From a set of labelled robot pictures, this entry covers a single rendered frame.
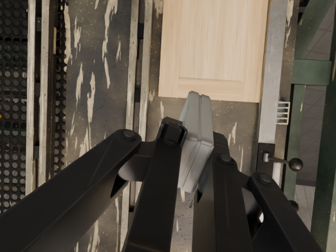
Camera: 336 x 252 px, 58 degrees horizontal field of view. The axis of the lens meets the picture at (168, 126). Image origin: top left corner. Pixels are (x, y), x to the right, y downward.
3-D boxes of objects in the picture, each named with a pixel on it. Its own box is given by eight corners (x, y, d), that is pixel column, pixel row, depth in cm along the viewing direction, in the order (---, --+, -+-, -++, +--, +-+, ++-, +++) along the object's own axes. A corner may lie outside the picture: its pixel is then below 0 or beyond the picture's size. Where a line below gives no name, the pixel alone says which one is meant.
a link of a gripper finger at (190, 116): (179, 190, 15) (164, 186, 15) (185, 130, 22) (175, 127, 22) (199, 141, 14) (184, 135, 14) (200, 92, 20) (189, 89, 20)
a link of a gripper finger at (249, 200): (209, 179, 13) (275, 200, 13) (207, 128, 17) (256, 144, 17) (197, 205, 13) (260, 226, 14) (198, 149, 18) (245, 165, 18)
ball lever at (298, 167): (268, 149, 93) (307, 158, 82) (267, 161, 94) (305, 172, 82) (259, 150, 91) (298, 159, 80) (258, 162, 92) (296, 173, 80)
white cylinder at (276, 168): (276, 185, 98) (279, 161, 97) (280, 188, 95) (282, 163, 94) (267, 184, 98) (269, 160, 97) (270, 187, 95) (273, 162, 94)
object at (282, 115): (286, 101, 95) (290, 101, 92) (284, 123, 96) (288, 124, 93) (273, 100, 95) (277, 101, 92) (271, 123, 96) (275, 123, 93)
